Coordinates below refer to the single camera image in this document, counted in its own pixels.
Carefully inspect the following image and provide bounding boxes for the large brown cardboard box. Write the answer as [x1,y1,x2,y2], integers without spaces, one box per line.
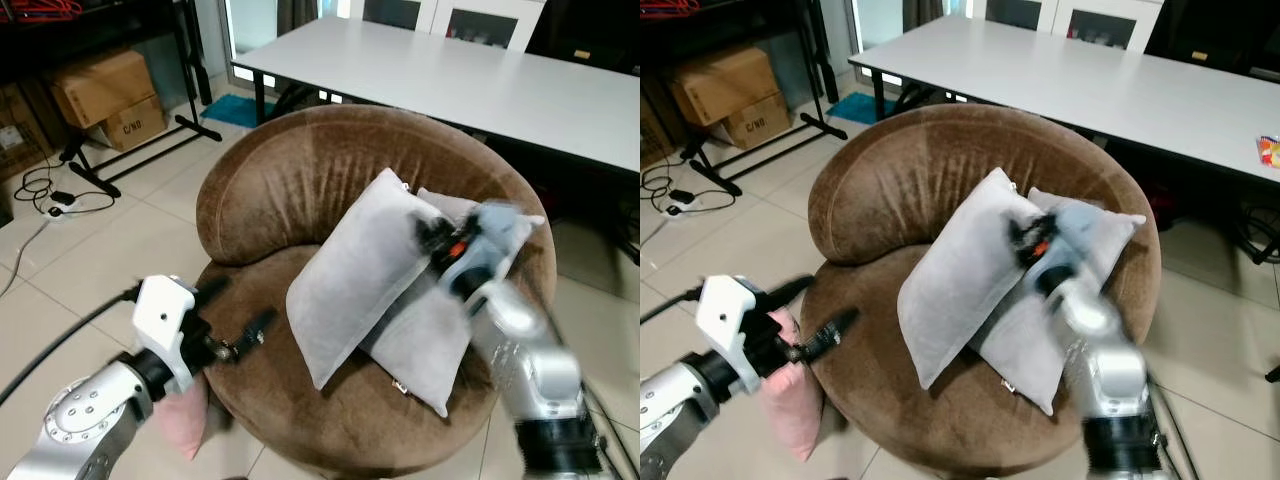
[52,48,159,130]
[672,45,782,127]

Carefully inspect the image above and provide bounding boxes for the white floor cable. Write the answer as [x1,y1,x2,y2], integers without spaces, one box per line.
[0,214,53,298]

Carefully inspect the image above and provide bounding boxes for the black floor cable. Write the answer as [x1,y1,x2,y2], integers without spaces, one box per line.
[640,163,717,217]
[14,163,117,217]

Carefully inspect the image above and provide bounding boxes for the white glass door cabinet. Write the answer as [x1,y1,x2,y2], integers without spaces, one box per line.
[345,0,547,53]
[968,0,1167,54]

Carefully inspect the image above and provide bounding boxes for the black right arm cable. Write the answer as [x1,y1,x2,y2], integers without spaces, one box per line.
[1143,370,1203,480]
[578,378,641,480]

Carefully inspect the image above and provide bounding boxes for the red clothes hangers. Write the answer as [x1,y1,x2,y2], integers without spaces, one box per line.
[0,0,83,22]
[640,0,703,20]

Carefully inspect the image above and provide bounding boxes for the white long table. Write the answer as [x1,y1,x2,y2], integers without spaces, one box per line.
[230,15,641,179]
[848,14,1280,188]

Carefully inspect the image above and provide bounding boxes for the teal floor mat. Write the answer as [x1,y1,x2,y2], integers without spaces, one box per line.
[200,93,277,130]
[825,90,897,127]

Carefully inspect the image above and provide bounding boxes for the pink pillow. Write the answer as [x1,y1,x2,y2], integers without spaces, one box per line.
[150,375,212,462]
[760,308,827,464]

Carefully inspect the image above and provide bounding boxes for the brown round velvet sofa chair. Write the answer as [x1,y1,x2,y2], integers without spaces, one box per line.
[196,103,558,479]
[800,102,1163,479]

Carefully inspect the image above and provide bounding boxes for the grey rectangular pillow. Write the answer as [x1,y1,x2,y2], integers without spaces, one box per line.
[286,168,447,391]
[368,187,547,418]
[972,187,1148,417]
[897,167,1051,391]

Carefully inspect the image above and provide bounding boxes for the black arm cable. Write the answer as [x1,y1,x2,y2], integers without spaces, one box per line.
[1143,370,1203,480]
[578,378,641,480]
[640,285,707,327]
[0,284,142,403]

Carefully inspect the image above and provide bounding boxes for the small printed cardboard box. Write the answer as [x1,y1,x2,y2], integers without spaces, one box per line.
[100,95,170,153]
[718,93,793,151]

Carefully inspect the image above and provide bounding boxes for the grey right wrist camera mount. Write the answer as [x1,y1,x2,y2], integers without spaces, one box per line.
[440,200,526,296]
[1045,203,1116,293]

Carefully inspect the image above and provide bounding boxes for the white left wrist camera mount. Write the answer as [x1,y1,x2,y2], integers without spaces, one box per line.
[131,275,202,397]
[696,275,771,397]

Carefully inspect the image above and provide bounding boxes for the coiled black cable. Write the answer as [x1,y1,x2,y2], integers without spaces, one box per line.
[1233,198,1280,267]

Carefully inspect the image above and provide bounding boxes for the flat brown cardboard box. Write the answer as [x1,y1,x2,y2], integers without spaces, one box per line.
[0,84,53,183]
[640,93,673,169]

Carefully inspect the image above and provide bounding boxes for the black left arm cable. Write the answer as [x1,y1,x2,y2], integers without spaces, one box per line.
[640,285,707,327]
[0,284,142,403]

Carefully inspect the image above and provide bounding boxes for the black metal rack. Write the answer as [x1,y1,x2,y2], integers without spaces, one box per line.
[640,0,849,197]
[0,0,224,199]

